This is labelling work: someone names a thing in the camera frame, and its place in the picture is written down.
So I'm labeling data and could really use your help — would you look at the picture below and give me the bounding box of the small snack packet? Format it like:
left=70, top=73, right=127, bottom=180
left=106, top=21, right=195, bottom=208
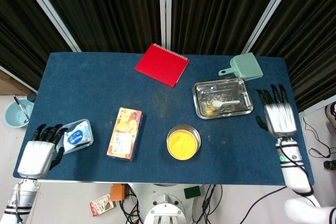
left=89, top=194, right=117, bottom=217

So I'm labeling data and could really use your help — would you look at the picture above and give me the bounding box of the orange blue cookie box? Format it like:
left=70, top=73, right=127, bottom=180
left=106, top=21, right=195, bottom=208
left=106, top=106, right=143, bottom=162

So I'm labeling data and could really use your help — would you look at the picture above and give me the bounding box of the thin black floor cable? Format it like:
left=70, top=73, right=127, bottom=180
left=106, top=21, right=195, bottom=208
left=300, top=116, right=336, bottom=159

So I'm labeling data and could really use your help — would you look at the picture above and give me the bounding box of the dark green box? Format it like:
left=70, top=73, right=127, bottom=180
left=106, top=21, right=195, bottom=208
left=183, top=185, right=202, bottom=200

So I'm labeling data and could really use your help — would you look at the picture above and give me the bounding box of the light blue bowl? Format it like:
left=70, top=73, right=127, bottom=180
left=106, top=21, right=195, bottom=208
left=3, top=97, right=35, bottom=129

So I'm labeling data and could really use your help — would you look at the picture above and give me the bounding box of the white partition post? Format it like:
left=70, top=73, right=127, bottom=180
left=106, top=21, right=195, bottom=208
left=241, top=0, right=300, bottom=54
left=15, top=0, right=81, bottom=52
left=158, top=0, right=173, bottom=49

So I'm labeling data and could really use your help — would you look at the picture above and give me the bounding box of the blue felt table mat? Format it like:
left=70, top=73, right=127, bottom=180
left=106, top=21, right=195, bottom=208
left=12, top=51, right=315, bottom=187

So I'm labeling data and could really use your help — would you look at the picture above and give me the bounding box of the small black floor device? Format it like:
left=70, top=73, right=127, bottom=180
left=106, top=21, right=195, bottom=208
left=323, top=159, right=336, bottom=171

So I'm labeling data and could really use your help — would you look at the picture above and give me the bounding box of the clear plastic lidded container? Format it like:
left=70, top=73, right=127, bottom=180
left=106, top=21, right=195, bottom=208
left=61, top=118, right=94, bottom=155

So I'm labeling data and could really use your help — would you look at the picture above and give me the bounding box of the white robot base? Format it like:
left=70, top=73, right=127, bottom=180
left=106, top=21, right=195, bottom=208
left=128, top=183, right=203, bottom=224

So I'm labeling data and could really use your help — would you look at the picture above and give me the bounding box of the green plastic scoop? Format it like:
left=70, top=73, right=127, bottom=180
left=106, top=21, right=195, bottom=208
left=218, top=52, right=264, bottom=81

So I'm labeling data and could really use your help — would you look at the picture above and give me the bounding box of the black pleated curtain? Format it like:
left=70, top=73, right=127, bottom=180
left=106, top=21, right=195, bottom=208
left=0, top=0, right=71, bottom=91
left=31, top=0, right=162, bottom=53
left=250, top=0, right=336, bottom=113
left=170, top=0, right=287, bottom=56

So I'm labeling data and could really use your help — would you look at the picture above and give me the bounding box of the rectangular metal tray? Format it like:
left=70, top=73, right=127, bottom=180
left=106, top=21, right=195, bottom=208
left=192, top=77, right=254, bottom=120

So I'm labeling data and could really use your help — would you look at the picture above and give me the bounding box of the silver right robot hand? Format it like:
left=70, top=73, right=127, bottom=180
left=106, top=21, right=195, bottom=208
left=255, top=83, right=298, bottom=138

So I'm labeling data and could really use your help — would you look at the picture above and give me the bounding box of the white plastic spoon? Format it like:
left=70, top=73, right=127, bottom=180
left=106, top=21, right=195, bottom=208
left=211, top=99, right=241, bottom=109

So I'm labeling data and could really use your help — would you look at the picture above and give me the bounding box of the metal spoon with black handle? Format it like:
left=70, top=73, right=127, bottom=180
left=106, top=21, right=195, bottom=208
left=13, top=94, right=30, bottom=124

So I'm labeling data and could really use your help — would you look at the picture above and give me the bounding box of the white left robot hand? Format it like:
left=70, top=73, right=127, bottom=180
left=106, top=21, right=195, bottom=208
left=17, top=123, right=68, bottom=180

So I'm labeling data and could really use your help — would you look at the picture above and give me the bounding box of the black and white shoe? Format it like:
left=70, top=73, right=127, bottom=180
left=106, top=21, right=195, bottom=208
left=325, top=102, right=336, bottom=133

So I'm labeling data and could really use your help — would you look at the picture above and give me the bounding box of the black cable bundle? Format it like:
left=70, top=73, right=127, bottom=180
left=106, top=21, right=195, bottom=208
left=115, top=184, right=145, bottom=224
left=191, top=184, right=232, bottom=224

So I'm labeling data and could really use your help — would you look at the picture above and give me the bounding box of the round metal bowl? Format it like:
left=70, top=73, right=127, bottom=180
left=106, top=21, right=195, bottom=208
left=166, top=124, right=202, bottom=161

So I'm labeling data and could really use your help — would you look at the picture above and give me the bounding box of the red spiral notebook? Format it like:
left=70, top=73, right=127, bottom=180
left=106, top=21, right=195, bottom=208
left=134, top=42, right=190, bottom=89

